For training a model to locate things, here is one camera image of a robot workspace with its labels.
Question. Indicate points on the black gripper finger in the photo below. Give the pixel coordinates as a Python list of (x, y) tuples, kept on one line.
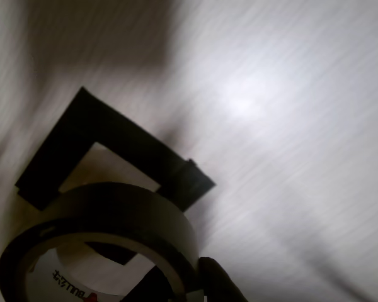
[(148, 289), (219, 284)]

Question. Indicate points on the black tape roll white core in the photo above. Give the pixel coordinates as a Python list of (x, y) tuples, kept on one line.
[(113, 207)]

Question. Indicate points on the black tape square frame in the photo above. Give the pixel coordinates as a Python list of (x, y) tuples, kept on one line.
[(113, 129)]

